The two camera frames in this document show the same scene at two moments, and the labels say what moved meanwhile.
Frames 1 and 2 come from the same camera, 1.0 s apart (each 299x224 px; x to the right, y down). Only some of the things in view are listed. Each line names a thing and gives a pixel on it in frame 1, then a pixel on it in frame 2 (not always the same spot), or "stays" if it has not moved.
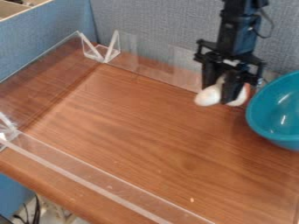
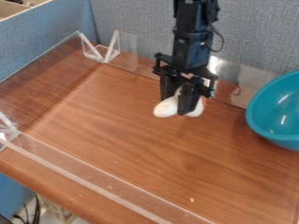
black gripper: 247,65 to 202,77
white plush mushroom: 209,96 to 166,108
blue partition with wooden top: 34,25 stays
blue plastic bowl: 273,108 stays
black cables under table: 38,213 stays
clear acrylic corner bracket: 100,52 stays
